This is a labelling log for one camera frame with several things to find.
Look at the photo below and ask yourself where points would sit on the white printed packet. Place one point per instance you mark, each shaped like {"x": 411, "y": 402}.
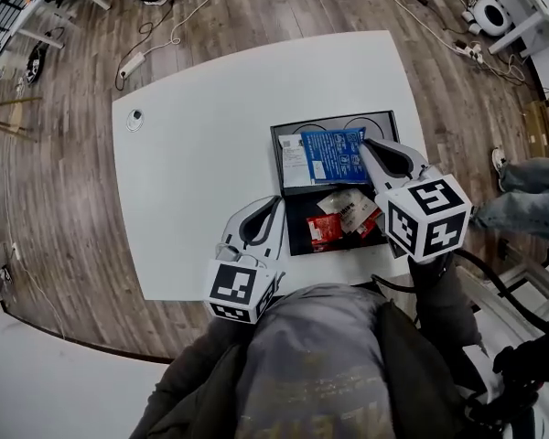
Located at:
{"x": 293, "y": 163}

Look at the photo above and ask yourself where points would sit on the beige packet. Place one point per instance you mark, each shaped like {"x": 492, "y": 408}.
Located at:
{"x": 347, "y": 206}

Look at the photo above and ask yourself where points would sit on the person's left forearm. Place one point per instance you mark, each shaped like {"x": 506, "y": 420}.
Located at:
{"x": 206, "y": 350}

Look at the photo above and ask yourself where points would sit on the white wall plug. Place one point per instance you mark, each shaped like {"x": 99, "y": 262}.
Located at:
{"x": 15, "y": 251}

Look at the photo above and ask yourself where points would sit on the person's torso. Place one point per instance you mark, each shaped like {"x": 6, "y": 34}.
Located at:
{"x": 320, "y": 364}

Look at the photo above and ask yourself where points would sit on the white round appliance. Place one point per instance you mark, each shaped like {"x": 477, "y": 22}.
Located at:
{"x": 480, "y": 0}

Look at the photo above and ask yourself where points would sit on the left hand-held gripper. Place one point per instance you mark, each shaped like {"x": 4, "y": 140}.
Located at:
{"x": 231, "y": 286}

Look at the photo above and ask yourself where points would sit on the person's right forearm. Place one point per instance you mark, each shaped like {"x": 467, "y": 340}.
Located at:
{"x": 444, "y": 300}

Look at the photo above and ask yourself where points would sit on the small shiny red packet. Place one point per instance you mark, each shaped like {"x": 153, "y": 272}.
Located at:
{"x": 369, "y": 228}

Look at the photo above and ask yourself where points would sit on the white power strip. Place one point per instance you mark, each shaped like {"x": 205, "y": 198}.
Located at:
{"x": 471, "y": 52}
{"x": 132, "y": 64}

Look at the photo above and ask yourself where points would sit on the black harness gear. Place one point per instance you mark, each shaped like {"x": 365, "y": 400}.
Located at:
{"x": 521, "y": 364}

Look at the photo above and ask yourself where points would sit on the blue packet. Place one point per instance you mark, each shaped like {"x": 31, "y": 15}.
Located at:
{"x": 334, "y": 156}

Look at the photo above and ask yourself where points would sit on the red square packet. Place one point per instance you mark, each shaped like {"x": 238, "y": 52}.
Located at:
{"x": 325, "y": 231}

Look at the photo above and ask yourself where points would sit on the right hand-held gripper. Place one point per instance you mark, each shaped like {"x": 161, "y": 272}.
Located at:
{"x": 421, "y": 217}

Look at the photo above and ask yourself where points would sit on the cardboard box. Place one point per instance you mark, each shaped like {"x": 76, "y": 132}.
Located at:
{"x": 537, "y": 126}

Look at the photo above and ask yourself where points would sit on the black drawer box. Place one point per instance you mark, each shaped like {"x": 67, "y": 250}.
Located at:
{"x": 302, "y": 227}

